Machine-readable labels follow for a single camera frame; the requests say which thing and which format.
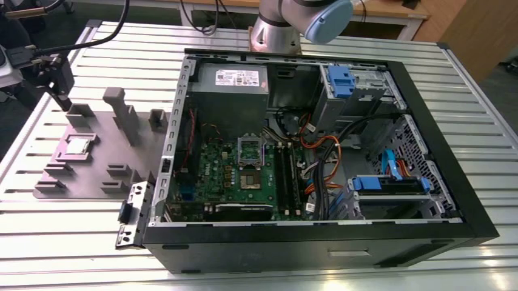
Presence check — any silver square CPU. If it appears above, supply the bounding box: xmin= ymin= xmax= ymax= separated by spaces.
xmin=66 ymin=138 xmax=93 ymax=155

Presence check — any grey plastic parts rack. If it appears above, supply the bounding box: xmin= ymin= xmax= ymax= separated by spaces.
xmin=31 ymin=87 xmax=170 ymax=201

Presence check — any grey power supply unit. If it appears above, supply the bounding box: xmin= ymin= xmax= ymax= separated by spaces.
xmin=188 ymin=62 xmax=270 ymax=143

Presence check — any green motherboard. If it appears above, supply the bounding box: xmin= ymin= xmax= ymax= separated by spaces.
xmin=165 ymin=133 xmax=315 ymax=222

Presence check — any blue video port connector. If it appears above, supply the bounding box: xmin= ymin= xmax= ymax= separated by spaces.
xmin=117 ymin=201 xmax=134 ymax=226

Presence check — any black RAM slot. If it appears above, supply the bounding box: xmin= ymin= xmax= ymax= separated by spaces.
xmin=273 ymin=142 xmax=288 ymax=213
xmin=284 ymin=141 xmax=304 ymax=213

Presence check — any black graphics card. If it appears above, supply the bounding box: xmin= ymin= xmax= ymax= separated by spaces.
xmin=200 ymin=201 xmax=276 ymax=222

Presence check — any blue plastic drive latch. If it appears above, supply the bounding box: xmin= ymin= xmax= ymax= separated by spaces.
xmin=328 ymin=65 xmax=357 ymax=99

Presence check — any black open PC case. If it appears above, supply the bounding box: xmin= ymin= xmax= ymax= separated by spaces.
xmin=141 ymin=47 xmax=499 ymax=275

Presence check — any wooden desk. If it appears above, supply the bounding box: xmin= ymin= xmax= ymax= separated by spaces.
xmin=351 ymin=0 xmax=429 ymax=42

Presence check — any hard disk in blue carrier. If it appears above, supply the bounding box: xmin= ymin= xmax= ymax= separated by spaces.
xmin=347 ymin=175 xmax=432 ymax=198

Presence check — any grey metal disk bay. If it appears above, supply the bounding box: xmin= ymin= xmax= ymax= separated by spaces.
xmin=344 ymin=175 xmax=463 ymax=221

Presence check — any wooden cabinet panel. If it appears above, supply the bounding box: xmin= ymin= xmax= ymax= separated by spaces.
xmin=412 ymin=0 xmax=518 ymax=83

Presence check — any black camera cable with plug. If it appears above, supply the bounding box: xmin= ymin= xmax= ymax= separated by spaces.
xmin=6 ymin=0 xmax=132 ymax=69

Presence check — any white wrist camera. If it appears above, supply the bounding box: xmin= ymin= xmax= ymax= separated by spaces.
xmin=0 ymin=45 xmax=21 ymax=89

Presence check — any hose with brass ferrule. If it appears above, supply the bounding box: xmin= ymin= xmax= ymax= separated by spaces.
xmin=5 ymin=0 xmax=68 ymax=21

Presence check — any thin red wire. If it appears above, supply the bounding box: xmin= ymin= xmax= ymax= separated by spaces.
xmin=172 ymin=108 xmax=198 ymax=176

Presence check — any white desk frame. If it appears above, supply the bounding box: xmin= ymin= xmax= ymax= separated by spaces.
xmin=173 ymin=0 xmax=260 ymax=27

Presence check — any grey metal card bracket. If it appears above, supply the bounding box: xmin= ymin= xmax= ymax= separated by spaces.
xmin=114 ymin=180 xmax=157 ymax=250

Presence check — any metal socket cover frame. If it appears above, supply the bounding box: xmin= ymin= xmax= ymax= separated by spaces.
xmin=234 ymin=134 xmax=266 ymax=169

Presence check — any yellow black wire bundle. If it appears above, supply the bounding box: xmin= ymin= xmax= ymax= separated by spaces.
xmin=260 ymin=126 xmax=292 ymax=144

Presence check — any orange wire bundle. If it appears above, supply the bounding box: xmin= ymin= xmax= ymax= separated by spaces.
xmin=298 ymin=135 xmax=344 ymax=196

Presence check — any thick black cable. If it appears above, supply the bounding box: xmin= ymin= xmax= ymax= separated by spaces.
xmin=311 ymin=111 xmax=401 ymax=221

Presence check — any blue flat wire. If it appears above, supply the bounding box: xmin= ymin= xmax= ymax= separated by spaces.
xmin=381 ymin=149 xmax=404 ymax=182

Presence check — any orange flat wire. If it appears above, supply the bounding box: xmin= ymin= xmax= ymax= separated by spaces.
xmin=395 ymin=157 xmax=409 ymax=180

